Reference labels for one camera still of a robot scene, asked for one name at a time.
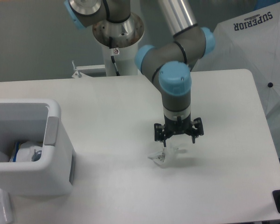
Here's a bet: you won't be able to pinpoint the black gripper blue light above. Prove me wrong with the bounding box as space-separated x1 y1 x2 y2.
154 116 204 147

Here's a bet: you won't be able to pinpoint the clear plastic wrapper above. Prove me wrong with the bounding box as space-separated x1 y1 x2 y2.
147 142 187 169

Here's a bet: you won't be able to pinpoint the white plastic bag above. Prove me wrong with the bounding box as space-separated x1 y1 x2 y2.
15 141 42 162

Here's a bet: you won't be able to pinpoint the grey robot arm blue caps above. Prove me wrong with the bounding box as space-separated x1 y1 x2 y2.
64 0 215 143

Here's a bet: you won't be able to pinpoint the white trash can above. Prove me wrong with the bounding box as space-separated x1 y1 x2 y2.
0 98 76 196

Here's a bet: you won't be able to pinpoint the white umbrella with lettering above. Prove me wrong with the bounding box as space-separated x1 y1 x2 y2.
196 0 280 154

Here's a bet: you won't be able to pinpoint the blue yellow package in bin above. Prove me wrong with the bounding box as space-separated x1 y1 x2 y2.
9 141 24 162

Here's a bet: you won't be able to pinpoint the white patterned packet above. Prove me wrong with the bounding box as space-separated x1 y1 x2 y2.
0 189 14 224

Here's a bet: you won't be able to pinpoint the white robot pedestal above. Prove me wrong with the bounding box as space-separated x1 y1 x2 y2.
91 13 145 77

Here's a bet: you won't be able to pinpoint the black cable on pedestal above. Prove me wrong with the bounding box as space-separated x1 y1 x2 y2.
108 36 121 77

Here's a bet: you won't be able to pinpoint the white pedestal base brackets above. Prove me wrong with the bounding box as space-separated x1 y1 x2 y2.
72 60 106 78

